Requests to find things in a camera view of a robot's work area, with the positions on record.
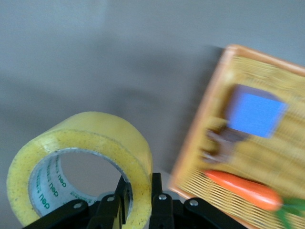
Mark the brown toy lion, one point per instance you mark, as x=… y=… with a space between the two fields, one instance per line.
x=224 y=143

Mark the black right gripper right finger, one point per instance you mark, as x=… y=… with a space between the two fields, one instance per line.
x=162 y=205

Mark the purple foam cube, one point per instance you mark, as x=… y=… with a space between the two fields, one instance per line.
x=258 y=117

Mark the yellow packing tape roll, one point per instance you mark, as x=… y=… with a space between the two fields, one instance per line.
x=133 y=148

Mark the yellow wicker basket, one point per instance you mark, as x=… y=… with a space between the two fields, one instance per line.
x=281 y=157

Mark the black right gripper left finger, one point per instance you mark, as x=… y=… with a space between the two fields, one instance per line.
x=108 y=210

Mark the orange toy carrot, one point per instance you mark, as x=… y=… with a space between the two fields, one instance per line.
x=245 y=188

